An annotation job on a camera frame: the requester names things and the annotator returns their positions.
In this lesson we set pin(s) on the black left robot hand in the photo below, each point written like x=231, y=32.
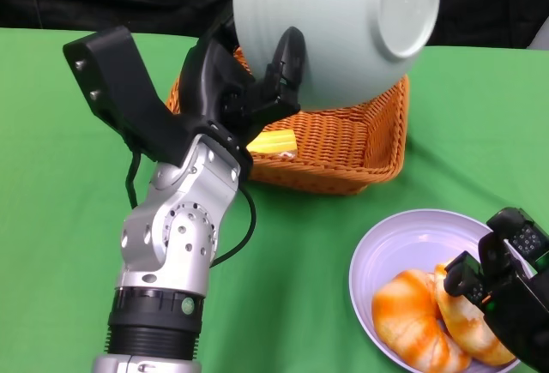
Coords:
x=214, y=81

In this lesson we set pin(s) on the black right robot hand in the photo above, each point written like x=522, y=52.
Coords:
x=523, y=317

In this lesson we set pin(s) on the grey round bowl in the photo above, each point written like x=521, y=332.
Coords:
x=343, y=25

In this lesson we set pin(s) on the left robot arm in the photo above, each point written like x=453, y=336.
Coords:
x=180, y=227

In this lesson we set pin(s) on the yellow cake slice with cherry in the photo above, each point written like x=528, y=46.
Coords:
x=274, y=141

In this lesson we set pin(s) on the orange wicker basket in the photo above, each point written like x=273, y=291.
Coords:
x=334, y=150

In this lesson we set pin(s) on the lavender round plate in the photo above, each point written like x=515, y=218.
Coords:
x=407, y=240

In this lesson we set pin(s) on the green tablecloth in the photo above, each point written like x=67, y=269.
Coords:
x=64, y=176

